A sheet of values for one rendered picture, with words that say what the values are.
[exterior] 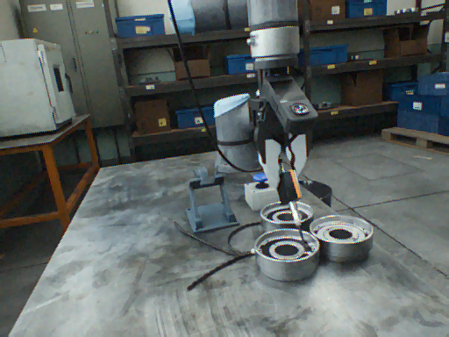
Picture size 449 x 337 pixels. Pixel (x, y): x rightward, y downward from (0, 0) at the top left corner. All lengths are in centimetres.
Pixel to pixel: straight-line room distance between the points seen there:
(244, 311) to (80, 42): 405
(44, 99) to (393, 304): 248
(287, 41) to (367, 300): 39
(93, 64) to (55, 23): 56
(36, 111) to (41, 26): 189
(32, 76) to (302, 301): 243
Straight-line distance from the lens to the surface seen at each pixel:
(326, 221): 68
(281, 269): 55
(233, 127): 107
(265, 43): 54
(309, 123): 49
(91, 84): 435
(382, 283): 58
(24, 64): 272
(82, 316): 58
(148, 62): 454
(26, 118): 275
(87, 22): 438
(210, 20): 66
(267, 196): 80
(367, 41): 540
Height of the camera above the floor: 113
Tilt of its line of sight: 17 degrees down
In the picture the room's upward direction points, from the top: 6 degrees counter-clockwise
